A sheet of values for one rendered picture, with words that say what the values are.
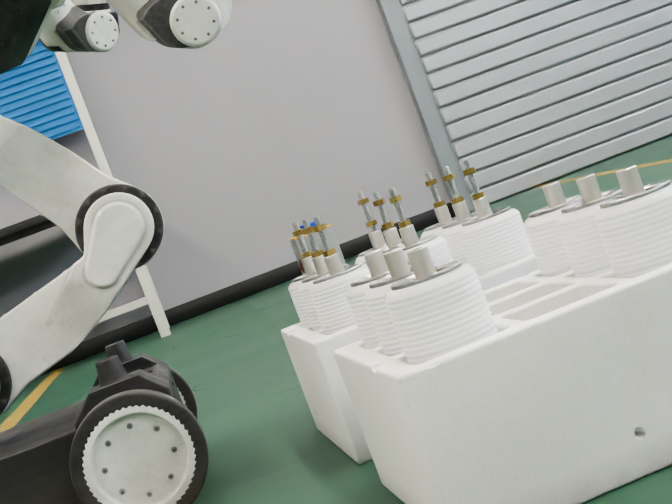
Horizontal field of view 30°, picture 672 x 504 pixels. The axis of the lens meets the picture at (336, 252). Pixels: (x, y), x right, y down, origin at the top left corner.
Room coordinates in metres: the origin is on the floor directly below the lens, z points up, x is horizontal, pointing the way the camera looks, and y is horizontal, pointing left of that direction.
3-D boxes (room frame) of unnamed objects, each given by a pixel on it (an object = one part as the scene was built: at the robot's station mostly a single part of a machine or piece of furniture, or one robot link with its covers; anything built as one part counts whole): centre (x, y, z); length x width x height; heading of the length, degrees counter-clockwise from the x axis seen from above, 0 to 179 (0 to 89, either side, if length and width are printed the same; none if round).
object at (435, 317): (1.25, -0.08, 0.16); 0.10 x 0.10 x 0.18
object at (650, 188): (1.29, -0.31, 0.25); 0.08 x 0.08 x 0.01
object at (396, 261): (1.37, -0.06, 0.26); 0.02 x 0.02 x 0.03
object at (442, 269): (1.25, -0.08, 0.25); 0.08 x 0.08 x 0.01
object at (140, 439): (1.82, 0.37, 0.10); 0.20 x 0.05 x 0.20; 98
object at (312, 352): (1.93, -0.09, 0.09); 0.39 x 0.39 x 0.18; 9
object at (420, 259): (1.25, -0.08, 0.26); 0.02 x 0.02 x 0.03
